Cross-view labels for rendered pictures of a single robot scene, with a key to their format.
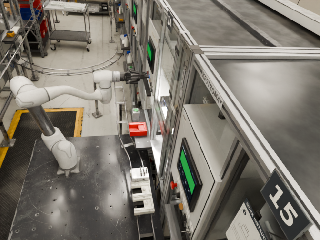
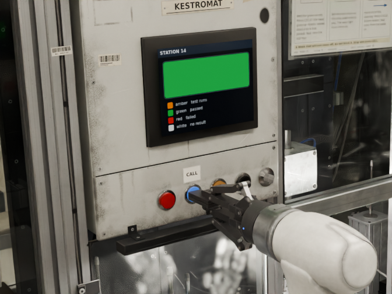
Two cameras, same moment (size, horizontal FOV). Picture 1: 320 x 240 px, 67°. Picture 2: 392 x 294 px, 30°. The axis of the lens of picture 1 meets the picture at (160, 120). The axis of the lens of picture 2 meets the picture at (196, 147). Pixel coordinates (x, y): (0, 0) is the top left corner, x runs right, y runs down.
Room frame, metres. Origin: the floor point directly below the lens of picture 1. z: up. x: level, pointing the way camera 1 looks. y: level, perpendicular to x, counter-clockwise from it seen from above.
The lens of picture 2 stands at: (2.15, 1.44, 1.85)
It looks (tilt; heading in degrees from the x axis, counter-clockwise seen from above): 14 degrees down; 253
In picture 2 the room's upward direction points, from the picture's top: 2 degrees counter-clockwise
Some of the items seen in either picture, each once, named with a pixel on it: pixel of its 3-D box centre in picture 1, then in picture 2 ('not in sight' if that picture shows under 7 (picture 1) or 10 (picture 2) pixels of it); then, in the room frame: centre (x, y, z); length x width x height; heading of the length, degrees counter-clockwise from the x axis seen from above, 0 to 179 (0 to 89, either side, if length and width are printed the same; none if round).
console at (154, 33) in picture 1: (165, 56); (160, 94); (1.79, 0.02, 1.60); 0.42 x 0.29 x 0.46; 15
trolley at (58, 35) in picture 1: (69, 25); not in sight; (5.12, 2.19, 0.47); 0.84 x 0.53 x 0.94; 99
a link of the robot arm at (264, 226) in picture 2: (116, 76); (281, 232); (1.69, 0.40, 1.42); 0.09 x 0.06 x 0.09; 15
